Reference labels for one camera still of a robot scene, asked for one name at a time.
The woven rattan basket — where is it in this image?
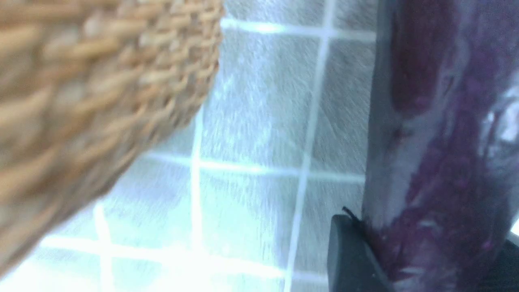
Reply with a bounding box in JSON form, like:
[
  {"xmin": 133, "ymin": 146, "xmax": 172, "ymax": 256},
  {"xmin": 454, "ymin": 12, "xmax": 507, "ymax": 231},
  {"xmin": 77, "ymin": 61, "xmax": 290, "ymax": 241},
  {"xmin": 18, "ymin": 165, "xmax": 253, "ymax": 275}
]
[{"xmin": 0, "ymin": 0, "xmax": 225, "ymax": 277}]

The dark purple eggplant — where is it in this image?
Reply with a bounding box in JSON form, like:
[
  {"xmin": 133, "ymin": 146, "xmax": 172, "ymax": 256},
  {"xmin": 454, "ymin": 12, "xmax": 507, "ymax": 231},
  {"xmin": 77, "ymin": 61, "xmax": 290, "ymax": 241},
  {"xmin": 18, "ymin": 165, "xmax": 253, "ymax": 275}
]
[{"xmin": 362, "ymin": 0, "xmax": 519, "ymax": 292}]

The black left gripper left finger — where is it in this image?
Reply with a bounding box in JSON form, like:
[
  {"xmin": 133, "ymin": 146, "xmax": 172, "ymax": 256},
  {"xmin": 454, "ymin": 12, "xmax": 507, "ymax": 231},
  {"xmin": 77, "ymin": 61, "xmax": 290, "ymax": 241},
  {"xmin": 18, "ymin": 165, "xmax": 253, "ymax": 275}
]
[{"xmin": 327, "ymin": 207, "xmax": 394, "ymax": 292}]

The grey checked tablecloth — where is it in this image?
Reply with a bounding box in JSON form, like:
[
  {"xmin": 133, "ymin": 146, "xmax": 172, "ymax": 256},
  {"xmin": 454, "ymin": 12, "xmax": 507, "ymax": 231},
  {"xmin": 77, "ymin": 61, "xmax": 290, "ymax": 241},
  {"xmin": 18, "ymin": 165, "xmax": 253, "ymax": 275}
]
[{"xmin": 1, "ymin": 0, "xmax": 380, "ymax": 292}]

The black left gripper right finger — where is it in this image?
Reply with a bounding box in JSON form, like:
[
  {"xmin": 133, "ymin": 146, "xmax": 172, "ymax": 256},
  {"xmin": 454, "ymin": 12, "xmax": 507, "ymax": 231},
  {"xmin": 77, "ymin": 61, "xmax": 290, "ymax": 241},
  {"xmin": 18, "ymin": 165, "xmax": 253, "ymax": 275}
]
[{"xmin": 478, "ymin": 240, "xmax": 519, "ymax": 292}]

